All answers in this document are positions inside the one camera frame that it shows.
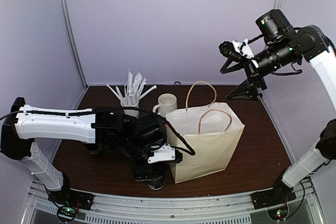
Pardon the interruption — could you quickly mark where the aluminium front rail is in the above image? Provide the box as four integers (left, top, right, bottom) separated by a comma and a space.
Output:
26, 179, 326, 224

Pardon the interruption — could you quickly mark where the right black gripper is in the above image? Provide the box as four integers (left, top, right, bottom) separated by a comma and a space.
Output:
221, 36, 299, 100

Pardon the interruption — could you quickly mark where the white cup holding straws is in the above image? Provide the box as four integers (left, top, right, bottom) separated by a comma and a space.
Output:
120, 102, 139, 118

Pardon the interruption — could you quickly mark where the wrapped white straws bundle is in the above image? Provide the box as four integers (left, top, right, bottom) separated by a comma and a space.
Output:
106, 69, 157, 107

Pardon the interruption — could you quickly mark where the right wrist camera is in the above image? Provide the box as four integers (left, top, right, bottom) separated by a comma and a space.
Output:
219, 38, 255, 62

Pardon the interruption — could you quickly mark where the cream ceramic mug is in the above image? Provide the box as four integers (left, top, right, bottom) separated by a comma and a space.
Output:
152, 93, 177, 117

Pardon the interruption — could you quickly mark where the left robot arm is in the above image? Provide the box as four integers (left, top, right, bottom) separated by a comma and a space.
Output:
1, 97, 166, 205

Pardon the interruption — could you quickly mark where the stack of paper cups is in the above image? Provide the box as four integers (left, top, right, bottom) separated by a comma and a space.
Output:
86, 145, 101, 155

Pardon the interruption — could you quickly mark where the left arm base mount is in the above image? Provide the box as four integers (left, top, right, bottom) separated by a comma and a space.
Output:
46, 189, 94, 223

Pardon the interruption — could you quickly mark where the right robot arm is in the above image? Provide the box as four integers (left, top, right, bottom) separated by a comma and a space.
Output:
219, 9, 335, 204

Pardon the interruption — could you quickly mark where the left corner metal post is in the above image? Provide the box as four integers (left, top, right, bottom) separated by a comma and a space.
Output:
60, 0, 88, 90

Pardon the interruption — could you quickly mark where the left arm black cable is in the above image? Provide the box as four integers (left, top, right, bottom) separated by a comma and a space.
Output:
0, 106, 196, 156

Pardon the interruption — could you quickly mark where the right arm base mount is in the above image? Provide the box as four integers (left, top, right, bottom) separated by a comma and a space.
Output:
251, 188, 296, 221

